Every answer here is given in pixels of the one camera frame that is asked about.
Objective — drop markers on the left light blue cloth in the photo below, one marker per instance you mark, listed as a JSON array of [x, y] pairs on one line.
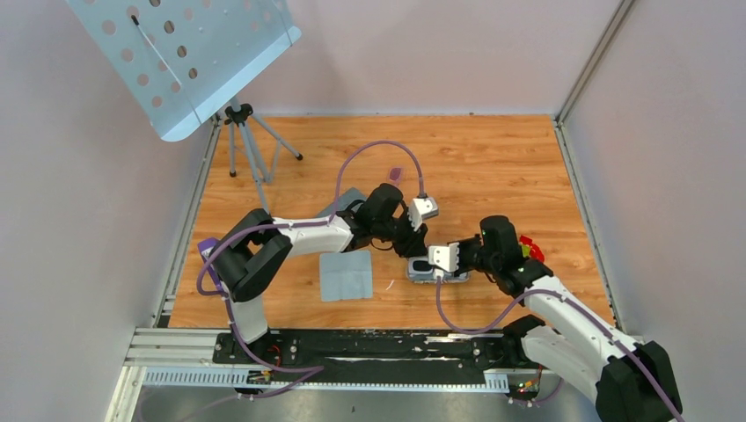
[[345, 276]]

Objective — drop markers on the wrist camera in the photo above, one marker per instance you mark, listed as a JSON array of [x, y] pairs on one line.
[[421, 209], [444, 257]]

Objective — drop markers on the pink transparent sunglasses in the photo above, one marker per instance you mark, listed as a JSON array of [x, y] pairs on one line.
[[395, 174]]

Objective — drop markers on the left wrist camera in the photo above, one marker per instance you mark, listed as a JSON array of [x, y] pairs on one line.
[[421, 209]]

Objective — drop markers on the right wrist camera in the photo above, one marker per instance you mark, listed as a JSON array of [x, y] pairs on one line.
[[444, 257]]

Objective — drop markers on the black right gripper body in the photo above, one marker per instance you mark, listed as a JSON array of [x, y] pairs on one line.
[[471, 255]]

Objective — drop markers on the flag print glasses case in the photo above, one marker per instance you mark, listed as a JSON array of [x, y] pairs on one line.
[[443, 276]]

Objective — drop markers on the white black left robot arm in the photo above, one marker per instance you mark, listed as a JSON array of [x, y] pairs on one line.
[[246, 260]]

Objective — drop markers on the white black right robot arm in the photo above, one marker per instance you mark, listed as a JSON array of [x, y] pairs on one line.
[[625, 378]]

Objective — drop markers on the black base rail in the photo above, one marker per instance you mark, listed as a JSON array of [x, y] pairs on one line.
[[366, 360]]

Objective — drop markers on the perforated metal music stand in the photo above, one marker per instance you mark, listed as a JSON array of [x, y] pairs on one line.
[[186, 61]]

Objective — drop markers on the red toy arch block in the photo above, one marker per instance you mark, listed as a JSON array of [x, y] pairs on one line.
[[535, 251]]

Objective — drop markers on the white frame black sunglasses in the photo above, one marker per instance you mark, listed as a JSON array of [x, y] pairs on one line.
[[420, 271]]

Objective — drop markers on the grey-green glasses case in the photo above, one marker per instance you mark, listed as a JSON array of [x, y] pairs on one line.
[[350, 196]]

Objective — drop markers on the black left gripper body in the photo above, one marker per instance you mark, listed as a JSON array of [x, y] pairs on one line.
[[404, 236]]

